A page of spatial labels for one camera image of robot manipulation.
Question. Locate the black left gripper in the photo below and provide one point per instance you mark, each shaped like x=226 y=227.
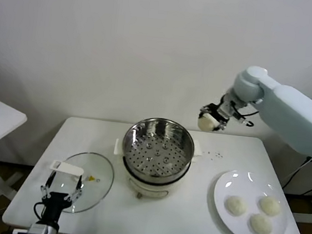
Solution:
x=53 y=204

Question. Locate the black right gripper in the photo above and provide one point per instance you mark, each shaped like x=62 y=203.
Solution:
x=228 y=108

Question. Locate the white steamed baozi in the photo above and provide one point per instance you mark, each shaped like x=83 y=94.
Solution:
x=270 y=206
x=207 y=123
x=261 y=225
x=236 y=206

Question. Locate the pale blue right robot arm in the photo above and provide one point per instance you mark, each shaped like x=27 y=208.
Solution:
x=293 y=114

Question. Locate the stainless steel steamer basket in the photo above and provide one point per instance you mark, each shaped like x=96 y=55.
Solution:
x=156 y=156

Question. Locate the white round plate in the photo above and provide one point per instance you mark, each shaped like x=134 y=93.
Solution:
x=227 y=186

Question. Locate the white electric cooker base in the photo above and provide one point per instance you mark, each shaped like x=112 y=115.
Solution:
x=151 y=189

